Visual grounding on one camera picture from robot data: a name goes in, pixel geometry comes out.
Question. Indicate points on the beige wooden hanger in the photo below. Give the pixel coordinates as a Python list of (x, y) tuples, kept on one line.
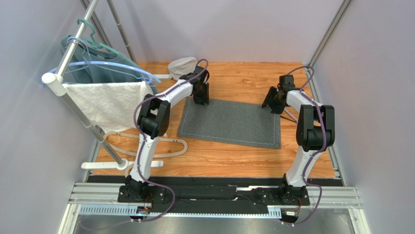
[(147, 148)]

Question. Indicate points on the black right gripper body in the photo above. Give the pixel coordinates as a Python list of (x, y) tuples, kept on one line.
[(276, 100)]

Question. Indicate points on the white clothes rack base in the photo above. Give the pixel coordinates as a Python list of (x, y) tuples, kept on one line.
[(114, 165)]

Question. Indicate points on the aluminium frame rail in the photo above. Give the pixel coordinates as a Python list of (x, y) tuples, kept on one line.
[(95, 199)]

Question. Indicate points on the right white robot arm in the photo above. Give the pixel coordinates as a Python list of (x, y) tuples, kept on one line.
[(314, 134)]

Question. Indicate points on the green hanger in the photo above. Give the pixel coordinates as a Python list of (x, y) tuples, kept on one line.
[(91, 40)]

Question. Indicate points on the teal shirt on hanger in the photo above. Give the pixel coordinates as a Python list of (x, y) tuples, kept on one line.
[(97, 65)]

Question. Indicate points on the black mounting rail plate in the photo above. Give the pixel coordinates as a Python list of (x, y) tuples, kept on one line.
[(206, 195)]

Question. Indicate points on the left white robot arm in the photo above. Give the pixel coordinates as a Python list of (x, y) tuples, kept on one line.
[(152, 120)]

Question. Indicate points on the light blue hanger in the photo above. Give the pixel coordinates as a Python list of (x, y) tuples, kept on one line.
[(103, 68)]

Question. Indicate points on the white mesh cap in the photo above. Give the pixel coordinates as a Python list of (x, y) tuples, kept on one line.
[(182, 66)]

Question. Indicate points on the grey cloth napkin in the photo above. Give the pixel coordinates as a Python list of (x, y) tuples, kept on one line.
[(231, 122)]

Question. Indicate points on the white towel on hanger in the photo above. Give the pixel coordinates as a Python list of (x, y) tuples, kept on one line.
[(109, 105)]

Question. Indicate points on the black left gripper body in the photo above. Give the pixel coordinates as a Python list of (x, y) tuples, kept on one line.
[(203, 96)]

